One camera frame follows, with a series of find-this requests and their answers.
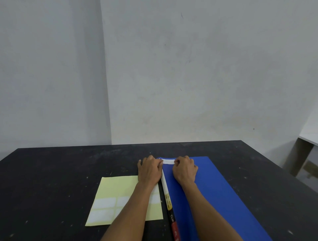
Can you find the person's left hand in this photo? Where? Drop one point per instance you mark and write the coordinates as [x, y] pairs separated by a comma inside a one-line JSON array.
[[149, 172]]

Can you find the person's right hand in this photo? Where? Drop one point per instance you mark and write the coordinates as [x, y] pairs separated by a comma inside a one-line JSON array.
[[185, 172]]

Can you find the person's right fingers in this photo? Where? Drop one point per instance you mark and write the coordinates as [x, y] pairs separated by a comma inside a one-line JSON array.
[[183, 160]]

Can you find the person's left fingers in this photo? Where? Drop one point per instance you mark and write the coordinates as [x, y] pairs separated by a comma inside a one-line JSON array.
[[154, 160]]

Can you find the white rectangular label sticker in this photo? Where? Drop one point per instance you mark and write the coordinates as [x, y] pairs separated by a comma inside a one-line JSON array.
[[169, 161]]

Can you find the person's left forearm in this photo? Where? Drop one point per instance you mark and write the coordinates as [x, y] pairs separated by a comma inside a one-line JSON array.
[[131, 211]]

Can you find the person's right forearm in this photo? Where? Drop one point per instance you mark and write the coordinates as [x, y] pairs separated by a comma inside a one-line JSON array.
[[206, 213]]

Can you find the white label on sheet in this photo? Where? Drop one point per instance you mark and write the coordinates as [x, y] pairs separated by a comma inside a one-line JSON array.
[[100, 216], [104, 203], [155, 198], [122, 201]]

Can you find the white black red spine bar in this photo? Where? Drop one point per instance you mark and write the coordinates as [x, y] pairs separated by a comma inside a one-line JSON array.
[[169, 202]]

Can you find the blue plastic folder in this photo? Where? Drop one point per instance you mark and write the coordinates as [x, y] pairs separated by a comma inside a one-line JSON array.
[[218, 196]]

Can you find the yellow sticker backing sheet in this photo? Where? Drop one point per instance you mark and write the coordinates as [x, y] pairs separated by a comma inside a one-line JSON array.
[[111, 188]]

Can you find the white side table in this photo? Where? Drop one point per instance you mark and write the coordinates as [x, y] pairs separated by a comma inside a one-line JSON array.
[[308, 139]]

